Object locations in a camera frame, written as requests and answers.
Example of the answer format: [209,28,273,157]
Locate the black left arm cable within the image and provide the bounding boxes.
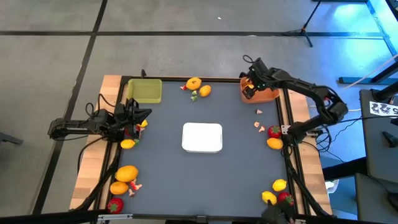
[76,92,116,175]

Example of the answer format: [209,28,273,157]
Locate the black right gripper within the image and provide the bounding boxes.
[241,57,276,99]

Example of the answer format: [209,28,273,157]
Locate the grey metal foot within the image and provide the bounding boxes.
[0,131,24,146]

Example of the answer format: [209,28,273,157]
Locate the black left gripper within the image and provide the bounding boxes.
[114,98,153,141]

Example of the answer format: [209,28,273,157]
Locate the white marker tag sheet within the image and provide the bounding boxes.
[369,100,398,118]

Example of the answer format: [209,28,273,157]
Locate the orange plastic basket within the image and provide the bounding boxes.
[239,77,280,105]

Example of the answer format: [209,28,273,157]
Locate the black tripod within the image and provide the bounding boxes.
[281,0,323,48]

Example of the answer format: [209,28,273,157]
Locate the white floor cable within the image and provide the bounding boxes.
[341,54,398,91]

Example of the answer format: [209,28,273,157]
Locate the black aluminium table frame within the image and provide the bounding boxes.
[0,73,398,224]

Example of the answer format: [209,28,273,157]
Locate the orange mango with dark spot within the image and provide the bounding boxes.
[185,77,203,91]

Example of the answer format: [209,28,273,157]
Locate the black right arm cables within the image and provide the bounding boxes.
[306,115,398,164]

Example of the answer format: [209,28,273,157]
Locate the black pole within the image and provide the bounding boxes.
[373,80,398,101]

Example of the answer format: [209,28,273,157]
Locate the grey desk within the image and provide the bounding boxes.
[359,88,398,184]

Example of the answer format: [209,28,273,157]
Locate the black metal stand base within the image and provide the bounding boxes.
[338,0,398,85]

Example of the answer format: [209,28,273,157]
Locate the small orange fruit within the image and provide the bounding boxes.
[109,181,129,196]
[266,137,284,151]
[198,85,212,98]

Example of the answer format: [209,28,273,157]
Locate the green plastic basket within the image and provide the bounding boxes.
[126,78,163,105]

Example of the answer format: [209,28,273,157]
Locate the large yellow mango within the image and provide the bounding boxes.
[114,164,139,183]

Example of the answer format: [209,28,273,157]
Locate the black desk device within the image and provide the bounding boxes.
[381,130,398,149]

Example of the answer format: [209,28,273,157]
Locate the grey cart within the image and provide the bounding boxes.
[354,172,398,224]

